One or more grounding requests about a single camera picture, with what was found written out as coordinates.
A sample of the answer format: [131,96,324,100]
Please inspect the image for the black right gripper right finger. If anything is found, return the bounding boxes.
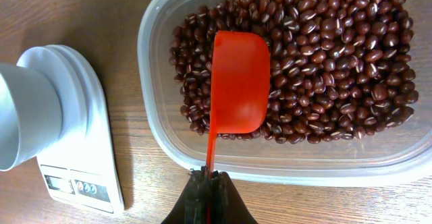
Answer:
[211,172,257,224]

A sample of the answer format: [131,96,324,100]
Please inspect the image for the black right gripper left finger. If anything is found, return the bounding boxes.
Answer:
[162,169,209,224]

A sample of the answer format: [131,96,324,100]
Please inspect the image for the orange measuring scoop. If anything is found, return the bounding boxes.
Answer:
[206,30,271,174]

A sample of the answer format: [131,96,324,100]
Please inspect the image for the white digital kitchen scale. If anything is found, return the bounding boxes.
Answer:
[17,45,125,216]

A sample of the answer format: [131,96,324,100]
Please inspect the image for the red adzuki beans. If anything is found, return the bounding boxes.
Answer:
[169,0,419,144]

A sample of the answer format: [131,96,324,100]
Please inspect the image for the white round bowl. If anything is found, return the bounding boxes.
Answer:
[1,64,62,171]

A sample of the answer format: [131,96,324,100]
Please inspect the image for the clear plastic container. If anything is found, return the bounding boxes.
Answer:
[136,0,432,188]

